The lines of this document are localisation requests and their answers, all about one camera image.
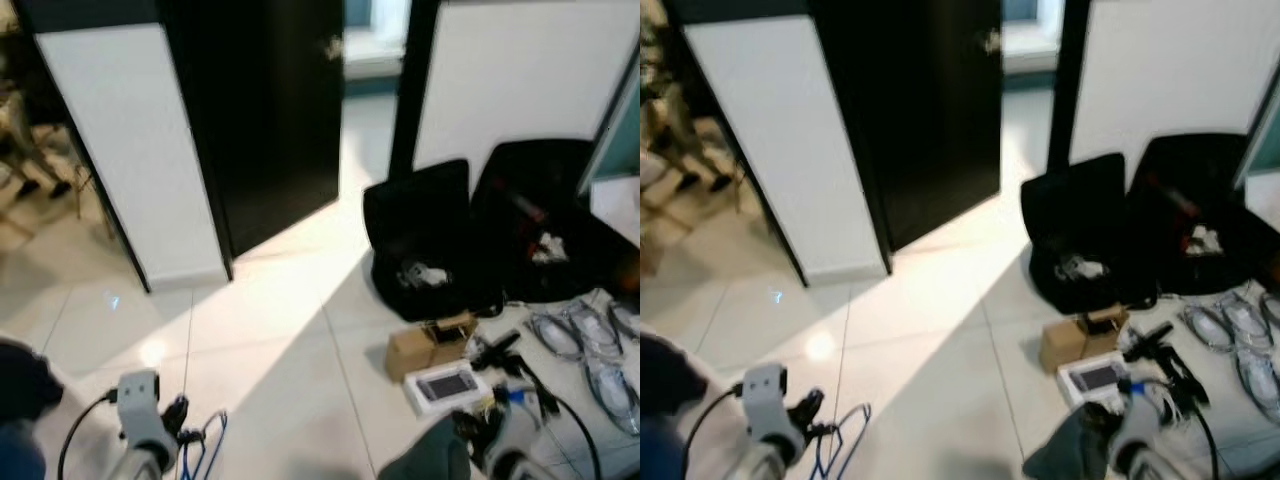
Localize black door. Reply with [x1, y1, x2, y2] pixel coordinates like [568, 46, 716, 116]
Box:
[810, 0, 1004, 253]
[158, 0, 346, 256]

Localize black open soft bag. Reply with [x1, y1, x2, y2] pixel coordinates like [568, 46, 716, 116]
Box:
[1020, 152, 1161, 313]
[362, 158, 506, 321]

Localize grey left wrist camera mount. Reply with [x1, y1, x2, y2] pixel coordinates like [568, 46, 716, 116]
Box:
[742, 363, 806, 441]
[117, 368, 181, 446]

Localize seated person legs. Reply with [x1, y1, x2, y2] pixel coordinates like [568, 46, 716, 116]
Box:
[645, 80, 736, 196]
[0, 90, 71, 201]

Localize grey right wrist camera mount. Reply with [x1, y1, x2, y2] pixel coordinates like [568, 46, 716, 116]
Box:
[1110, 393, 1166, 471]
[495, 400, 546, 471]

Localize black handle tool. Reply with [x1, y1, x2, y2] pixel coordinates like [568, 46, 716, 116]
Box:
[1122, 322, 1211, 406]
[470, 330, 561, 416]

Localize dark navy clothes pile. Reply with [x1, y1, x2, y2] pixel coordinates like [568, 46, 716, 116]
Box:
[0, 338, 66, 421]
[640, 335, 706, 421]

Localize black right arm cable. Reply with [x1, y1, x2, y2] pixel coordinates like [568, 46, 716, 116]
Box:
[1140, 378, 1216, 480]
[505, 385, 601, 480]

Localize small brown cardboard box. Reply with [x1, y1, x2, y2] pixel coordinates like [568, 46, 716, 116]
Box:
[387, 312, 479, 381]
[1040, 305, 1131, 373]

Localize white box with dark screen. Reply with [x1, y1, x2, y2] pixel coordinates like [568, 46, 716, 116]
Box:
[1058, 355, 1136, 409]
[403, 362, 493, 418]

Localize blue plastic hanger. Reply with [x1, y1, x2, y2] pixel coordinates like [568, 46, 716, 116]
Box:
[178, 408, 229, 480]
[808, 403, 873, 480]

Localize small white gadget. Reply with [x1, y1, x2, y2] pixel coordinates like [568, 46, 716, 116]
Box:
[398, 257, 448, 291]
[1058, 252, 1109, 284]

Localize large black open bag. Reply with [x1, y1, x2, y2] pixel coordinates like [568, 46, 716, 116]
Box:
[470, 138, 641, 301]
[1130, 132, 1280, 296]

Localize grey underwear with lettered waistband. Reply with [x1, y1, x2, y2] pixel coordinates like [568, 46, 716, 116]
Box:
[378, 415, 471, 480]
[1022, 408, 1111, 480]

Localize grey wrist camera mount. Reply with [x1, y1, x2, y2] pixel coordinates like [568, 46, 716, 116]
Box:
[495, 400, 546, 471]
[742, 363, 806, 441]
[117, 368, 181, 446]
[1110, 393, 1166, 471]

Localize black door frame post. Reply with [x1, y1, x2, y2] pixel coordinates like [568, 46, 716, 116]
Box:
[388, 0, 443, 181]
[1045, 0, 1101, 171]

